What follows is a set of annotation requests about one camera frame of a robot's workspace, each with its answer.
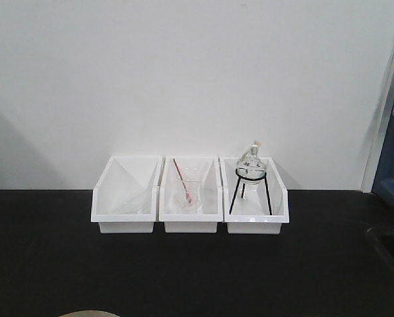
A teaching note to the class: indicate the beige plate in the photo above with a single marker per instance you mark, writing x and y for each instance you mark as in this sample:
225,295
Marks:
89,313

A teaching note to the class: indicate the glass conical flask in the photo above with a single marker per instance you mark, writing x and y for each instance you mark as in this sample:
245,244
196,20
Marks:
191,176

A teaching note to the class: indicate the white bin middle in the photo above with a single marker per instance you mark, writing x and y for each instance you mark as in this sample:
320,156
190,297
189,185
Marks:
210,213

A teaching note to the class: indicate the white bin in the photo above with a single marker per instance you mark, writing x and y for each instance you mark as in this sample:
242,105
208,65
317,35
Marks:
126,173
248,221
210,213

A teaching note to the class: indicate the red white stirring rod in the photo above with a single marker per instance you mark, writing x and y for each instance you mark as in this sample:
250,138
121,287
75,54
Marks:
187,192

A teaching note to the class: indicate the glass beaker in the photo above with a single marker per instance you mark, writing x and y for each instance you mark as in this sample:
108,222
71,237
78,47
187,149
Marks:
182,207

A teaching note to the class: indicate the glass alcohol lamp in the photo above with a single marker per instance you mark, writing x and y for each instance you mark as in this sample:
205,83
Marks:
249,167

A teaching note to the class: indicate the white bin right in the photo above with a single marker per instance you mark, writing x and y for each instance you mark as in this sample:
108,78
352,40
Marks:
248,221

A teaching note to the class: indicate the glass funnel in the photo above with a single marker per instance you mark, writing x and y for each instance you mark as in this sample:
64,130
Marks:
131,202

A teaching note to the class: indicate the white bin left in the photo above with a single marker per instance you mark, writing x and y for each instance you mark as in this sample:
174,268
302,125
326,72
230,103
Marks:
126,173

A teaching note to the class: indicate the black wire tripod stand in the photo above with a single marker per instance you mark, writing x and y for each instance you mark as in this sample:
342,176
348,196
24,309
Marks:
251,186

